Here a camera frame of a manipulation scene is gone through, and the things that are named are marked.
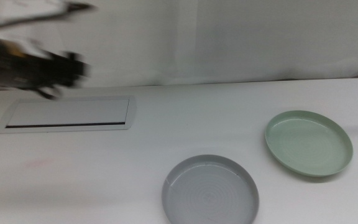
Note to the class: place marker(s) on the pale green shallow bowl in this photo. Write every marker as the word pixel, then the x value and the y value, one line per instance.
pixel 309 143

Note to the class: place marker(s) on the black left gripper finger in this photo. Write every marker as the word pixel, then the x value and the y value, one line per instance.
pixel 47 93
pixel 76 70

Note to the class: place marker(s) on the grey shallow bowl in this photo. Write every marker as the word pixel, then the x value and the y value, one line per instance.
pixel 210 193

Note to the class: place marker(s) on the white backdrop curtain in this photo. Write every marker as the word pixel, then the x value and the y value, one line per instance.
pixel 228 37

